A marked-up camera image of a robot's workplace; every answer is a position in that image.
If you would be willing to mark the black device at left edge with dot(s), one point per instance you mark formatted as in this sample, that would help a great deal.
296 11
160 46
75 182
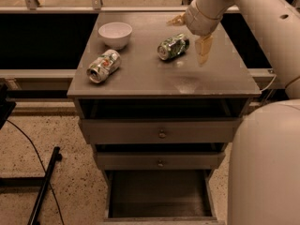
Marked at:
6 107

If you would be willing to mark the black metal stand leg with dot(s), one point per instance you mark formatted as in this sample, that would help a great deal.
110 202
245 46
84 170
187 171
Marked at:
45 183

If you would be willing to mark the crushed red white can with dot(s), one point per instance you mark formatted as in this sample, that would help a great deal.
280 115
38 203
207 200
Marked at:
106 64

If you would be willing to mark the bottom open grey drawer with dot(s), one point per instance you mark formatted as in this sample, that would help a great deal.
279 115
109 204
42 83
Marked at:
160 198

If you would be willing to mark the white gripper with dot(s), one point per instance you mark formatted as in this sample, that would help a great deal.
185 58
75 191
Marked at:
197 20

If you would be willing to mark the green soda can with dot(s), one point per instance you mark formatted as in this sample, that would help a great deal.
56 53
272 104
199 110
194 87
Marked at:
173 46

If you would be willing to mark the top grey drawer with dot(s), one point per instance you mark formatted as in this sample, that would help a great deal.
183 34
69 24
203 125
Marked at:
139 131

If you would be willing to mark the grey wooden drawer cabinet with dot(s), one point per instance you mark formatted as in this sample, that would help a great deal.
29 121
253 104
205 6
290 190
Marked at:
145 87

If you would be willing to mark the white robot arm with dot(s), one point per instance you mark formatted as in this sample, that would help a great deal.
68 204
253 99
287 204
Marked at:
264 170

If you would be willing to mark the middle grey drawer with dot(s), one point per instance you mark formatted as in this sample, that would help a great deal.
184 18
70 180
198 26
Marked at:
159 161

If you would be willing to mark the white ceramic bowl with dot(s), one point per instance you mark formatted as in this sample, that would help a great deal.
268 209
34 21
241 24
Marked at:
115 35

